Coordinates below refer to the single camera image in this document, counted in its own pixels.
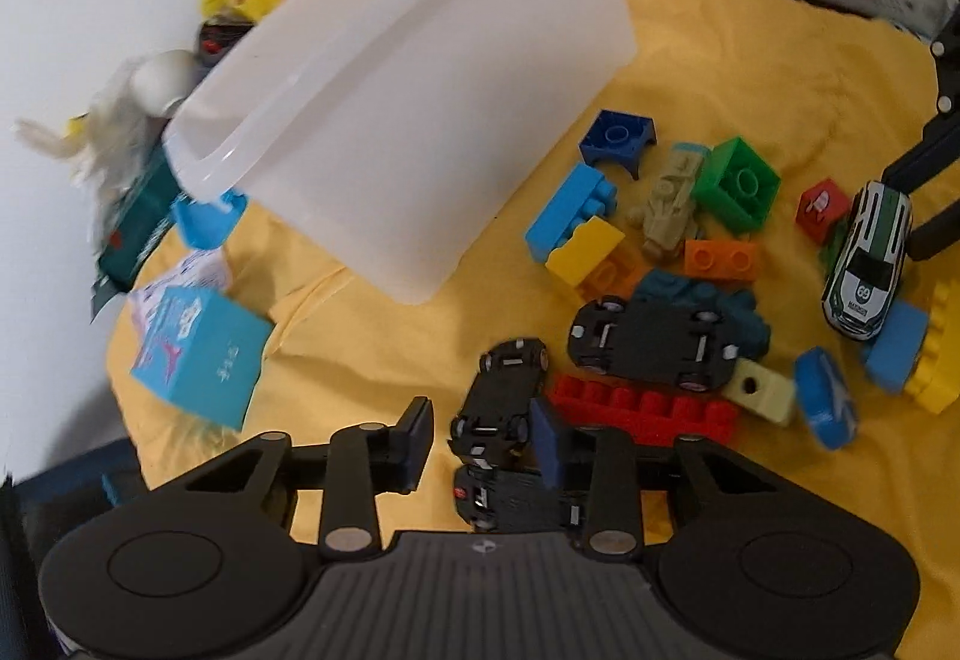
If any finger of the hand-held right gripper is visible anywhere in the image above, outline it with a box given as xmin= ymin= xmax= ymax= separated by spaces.
xmin=906 ymin=201 xmax=960 ymax=265
xmin=881 ymin=19 xmax=960 ymax=196

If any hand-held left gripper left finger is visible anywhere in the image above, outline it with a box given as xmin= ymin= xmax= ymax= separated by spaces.
xmin=161 ymin=396 xmax=436 ymax=554

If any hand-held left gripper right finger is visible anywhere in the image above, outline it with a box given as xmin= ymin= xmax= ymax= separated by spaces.
xmin=529 ymin=396 xmax=785 ymax=557

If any white green striped toy car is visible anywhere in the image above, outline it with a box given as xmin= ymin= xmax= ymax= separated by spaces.
xmin=819 ymin=178 xmax=914 ymax=340

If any translucent white plastic bin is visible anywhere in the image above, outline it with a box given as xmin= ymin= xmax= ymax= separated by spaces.
xmin=161 ymin=0 xmax=638 ymax=308

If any black upturned toy car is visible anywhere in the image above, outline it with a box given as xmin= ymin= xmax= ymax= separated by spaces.
xmin=568 ymin=296 xmax=743 ymax=395
xmin=448 ymin=335 xmax=548 ymax=466
xmin=452 ymin=461 xmax=593 ymax=533

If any dark green toy brick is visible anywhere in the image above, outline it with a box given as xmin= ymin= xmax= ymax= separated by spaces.
xmin=820 ymin=214 xmax=852 ymax=275

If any long red toy brick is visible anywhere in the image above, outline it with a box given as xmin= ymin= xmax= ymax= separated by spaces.
xmin=551 ymin=375 xmax=740 ymax=447

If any red toy cube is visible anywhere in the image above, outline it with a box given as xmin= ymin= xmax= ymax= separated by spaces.
xmin=795 ymin=178 xmax=852 ymax=246

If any large yellow toy brick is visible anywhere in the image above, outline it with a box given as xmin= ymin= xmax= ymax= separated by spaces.
xmin=904 ymin=281 xmax=960 ymax=415

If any light blue round toy piece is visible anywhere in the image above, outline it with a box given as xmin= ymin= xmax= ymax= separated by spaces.
xmin=793 ymin=346 xmax=860 ymax=451

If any orange toy brick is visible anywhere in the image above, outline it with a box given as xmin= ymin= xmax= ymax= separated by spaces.
xmin=682 ymin=238 xmax=758 ymax=286

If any cream toy brick with hole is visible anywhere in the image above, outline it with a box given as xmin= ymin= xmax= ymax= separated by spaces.
xmin=724 ymin=358 xmax=796 ymax=427

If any light blue carton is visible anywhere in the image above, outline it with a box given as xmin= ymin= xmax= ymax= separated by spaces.
xmin=127 ymin=247 xmax=275 ymax=428

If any long light blue toy brick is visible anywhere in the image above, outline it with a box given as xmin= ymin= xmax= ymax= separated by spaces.
xmin=525 ymin=163 xmax=620 ymax=263

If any beige toy race car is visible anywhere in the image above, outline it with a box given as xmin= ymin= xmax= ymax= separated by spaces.
xmin=628 ymin=146 xmax=710 ymax=263

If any dark blue toy brick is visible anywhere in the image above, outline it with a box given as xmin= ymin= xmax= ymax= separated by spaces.
xmin=579 ymin=109 xmax=657 ymax=181

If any teal box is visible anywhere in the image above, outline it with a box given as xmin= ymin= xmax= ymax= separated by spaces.
xmin=90 ymin=142 xmax=185 ymax=323

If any dark blue cloth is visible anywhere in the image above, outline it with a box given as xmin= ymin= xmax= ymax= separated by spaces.
xmin=0 ymin=435 xmax=147 ymax=660

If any white fluffy toy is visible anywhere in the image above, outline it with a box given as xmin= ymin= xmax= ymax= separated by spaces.
xmin=15 ymin=51 xmax=200 ymax=188

